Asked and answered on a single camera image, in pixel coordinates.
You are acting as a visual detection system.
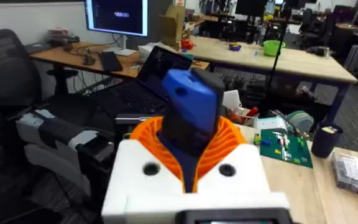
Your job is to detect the black keyboard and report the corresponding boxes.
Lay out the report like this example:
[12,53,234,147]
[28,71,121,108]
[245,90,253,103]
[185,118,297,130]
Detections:
[98,51,124,73]

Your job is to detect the black stand pole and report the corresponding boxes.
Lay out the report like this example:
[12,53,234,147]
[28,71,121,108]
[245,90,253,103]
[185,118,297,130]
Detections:
[259,0,293,118]

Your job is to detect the cardboard box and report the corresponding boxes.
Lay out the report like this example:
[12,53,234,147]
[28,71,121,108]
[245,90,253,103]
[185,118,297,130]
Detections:
[158,4,186,51]

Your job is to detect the small wooden desk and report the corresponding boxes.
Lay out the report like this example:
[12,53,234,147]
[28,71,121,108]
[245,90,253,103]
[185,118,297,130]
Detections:
[29,41,211,80]

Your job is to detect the black laptop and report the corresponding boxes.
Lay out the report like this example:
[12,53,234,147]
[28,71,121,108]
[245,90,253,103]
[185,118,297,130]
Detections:
[90,45,194,121]

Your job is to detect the red toy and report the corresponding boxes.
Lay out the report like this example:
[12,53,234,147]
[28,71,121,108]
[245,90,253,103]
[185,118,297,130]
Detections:
[180,39,196,51]

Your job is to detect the green bowl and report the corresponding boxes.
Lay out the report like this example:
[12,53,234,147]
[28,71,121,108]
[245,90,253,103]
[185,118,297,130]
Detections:
[262,39,287,58]

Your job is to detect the black office chair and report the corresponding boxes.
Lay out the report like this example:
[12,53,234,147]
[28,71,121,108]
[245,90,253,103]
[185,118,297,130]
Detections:
[0,29,83,147]

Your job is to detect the dark cylindrical cup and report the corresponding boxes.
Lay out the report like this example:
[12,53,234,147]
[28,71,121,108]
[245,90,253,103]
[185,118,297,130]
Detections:
[310,123,344,159]

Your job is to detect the blue electric screwdriver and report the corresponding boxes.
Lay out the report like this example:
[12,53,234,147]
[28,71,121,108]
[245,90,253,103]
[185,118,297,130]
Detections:
[156,67,226,193]

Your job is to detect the white small box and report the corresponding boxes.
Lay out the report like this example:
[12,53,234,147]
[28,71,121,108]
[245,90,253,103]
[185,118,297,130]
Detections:
[254,116,288,134]

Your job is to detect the computer monitor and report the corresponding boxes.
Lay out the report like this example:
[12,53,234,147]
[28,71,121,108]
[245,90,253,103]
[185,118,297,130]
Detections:
[84,0,150,38]

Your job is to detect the roll of tape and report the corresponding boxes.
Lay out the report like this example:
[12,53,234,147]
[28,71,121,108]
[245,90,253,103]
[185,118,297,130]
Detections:
[286,110,315,133]

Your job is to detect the green board with blocks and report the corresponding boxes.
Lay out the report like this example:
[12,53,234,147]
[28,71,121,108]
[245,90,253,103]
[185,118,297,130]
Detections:
[253,128,314,169]

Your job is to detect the large wooden table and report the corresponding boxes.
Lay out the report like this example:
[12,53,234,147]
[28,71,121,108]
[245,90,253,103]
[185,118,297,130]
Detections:
[154,35,358,125]

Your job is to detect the white orange right gripper left finger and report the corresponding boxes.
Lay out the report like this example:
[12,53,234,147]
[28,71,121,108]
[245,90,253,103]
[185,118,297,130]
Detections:
[101,116,186,223]

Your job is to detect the white orange right gripper right finger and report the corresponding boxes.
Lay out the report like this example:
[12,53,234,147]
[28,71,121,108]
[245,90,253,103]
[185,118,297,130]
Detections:
[193,116,290,203]

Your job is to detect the white paper sheet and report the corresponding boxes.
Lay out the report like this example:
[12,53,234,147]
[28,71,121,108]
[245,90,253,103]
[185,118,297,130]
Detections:
[221,89,242,110]

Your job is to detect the red handled tool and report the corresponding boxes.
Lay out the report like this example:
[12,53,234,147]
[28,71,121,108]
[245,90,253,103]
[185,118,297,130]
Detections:
[244,106,260,118]

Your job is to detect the clear plastic box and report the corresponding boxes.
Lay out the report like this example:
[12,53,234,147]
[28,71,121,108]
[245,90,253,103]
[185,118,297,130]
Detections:
[330,149,358,200]

